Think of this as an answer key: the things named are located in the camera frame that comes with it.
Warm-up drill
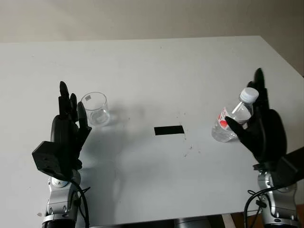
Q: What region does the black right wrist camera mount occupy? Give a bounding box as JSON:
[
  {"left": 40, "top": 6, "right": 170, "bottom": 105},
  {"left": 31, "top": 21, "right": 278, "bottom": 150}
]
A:
[{"left": 252, "top": 156, "right": 299, "bottom": 191}]

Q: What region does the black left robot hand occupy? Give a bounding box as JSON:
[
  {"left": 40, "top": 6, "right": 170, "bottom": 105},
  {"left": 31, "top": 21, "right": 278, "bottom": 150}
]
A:
[{"left": 50, "top": 81, "right": 93, "bottom": 177}]

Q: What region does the gray robot torso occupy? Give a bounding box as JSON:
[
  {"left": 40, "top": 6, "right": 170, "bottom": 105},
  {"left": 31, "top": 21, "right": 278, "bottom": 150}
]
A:
[{"left": 118, "top": 215, "right": 225, "bottom": 228}]

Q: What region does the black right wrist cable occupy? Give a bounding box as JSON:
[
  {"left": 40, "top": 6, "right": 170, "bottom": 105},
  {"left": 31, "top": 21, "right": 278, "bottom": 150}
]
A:
[{"left": 244, "top": 106, "right": 287, "bottom": 228}]

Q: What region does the black tape rectangle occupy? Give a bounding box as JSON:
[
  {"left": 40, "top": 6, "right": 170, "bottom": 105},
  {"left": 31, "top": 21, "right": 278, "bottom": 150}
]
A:
[{"left": 153, "top": 125, "right": 186, "bottom": 137}]

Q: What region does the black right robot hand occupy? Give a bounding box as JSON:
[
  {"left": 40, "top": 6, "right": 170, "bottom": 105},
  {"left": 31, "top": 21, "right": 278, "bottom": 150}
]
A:
[{"left": 224, "top": 67, "right": 288, "bottom": 165}]

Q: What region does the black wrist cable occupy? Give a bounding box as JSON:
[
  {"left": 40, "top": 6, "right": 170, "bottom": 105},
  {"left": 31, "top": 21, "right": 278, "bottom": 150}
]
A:
[
  {"left": 244, "top": 106, "right": 287, "bottom": 228},
  {"left": 59, "top": 175, "right": 91, "bottom": 228}
]

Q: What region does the clear plastic water bottle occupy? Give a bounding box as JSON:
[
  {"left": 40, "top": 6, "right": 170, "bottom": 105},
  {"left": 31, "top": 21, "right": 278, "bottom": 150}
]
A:
[{"left": 211, "top": 87, "right": 260, "bottom": 143}]

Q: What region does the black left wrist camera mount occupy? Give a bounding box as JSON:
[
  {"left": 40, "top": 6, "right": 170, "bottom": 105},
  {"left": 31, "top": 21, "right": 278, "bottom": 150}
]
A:
[{"left": 31, "top": 141, "right": 72, "bottom": 179}]

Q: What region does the clear glass cup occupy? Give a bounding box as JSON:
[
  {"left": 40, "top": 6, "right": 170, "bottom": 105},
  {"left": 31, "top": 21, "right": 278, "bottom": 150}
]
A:
[{"left": 80, "top": 92, "right": 111, "bottom": 127}]

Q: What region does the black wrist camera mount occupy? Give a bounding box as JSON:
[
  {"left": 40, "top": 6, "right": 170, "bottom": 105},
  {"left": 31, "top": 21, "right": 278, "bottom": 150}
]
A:
[
  {"left": 31, "top": 141, "right": 72, "bottom": 179},
  {"left": 252, "top": 156, "right": 299, "bottom": 191}
]

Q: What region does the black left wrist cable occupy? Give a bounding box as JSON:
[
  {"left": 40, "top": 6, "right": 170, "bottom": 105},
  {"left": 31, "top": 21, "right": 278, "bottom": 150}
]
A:
[{"left": 59, "top": 175, "right": 91, "bottom": 228}]

